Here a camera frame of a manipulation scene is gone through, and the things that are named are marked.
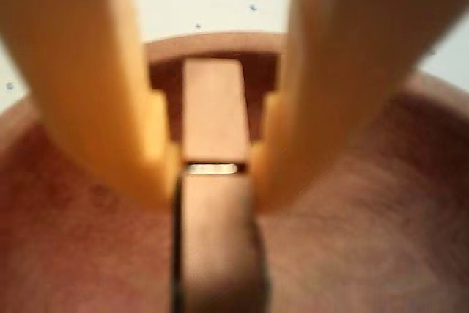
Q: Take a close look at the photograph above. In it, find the wooden clothespin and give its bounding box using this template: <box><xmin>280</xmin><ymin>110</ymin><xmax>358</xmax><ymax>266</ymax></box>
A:
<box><xmin>170</xmin><ymin>56</ymin><xmax>271</xmax><ymax>313</ymax></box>

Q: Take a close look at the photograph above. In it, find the brown wooden bowl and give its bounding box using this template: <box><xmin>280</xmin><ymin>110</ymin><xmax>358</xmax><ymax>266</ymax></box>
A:
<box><xmin>0</xmin><ymin>30</ymin><xmax>469</xmax><ymax>313</ymax></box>

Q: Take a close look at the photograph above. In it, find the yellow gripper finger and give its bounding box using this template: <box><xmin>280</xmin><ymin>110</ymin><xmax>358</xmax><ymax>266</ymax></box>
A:
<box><xmin>0</xmin><ymin>0</ymin><xmax>181</xmax><ymax>206</ymax></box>
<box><xmin>250</xmin><ymin>0</ymin><xmax>469</xmax><ymax>213</ymax></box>

